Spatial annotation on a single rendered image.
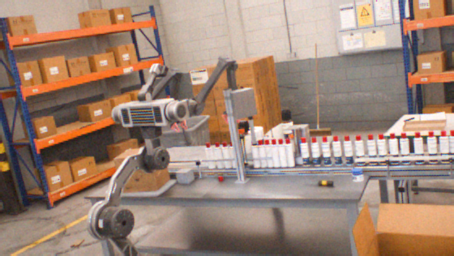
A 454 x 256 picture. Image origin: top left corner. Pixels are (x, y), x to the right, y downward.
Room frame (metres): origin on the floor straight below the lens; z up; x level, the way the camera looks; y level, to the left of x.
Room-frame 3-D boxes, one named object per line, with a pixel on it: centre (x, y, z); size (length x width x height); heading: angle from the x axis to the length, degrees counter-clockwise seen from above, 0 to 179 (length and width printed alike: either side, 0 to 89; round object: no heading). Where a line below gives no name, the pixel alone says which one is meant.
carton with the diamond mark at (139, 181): (3.40, 0.69, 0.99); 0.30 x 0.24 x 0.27; 73
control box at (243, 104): (3.23, -0.12, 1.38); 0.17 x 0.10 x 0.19; 118
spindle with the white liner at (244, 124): (3.64, -0.12, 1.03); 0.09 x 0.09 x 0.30
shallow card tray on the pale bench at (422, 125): (3.89, -1.67, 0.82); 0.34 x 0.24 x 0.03; 60
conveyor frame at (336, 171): (3.36, -0.06, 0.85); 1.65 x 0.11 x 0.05; 63
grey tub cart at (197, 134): (6.04, 0.63, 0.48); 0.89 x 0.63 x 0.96; 163
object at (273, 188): (3.58, -0.04, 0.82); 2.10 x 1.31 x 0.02; 63
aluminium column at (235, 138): (3.21, -0.03, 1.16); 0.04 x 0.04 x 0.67; 63
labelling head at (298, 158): (3.24, -0.48, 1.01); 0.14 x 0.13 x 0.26; 63
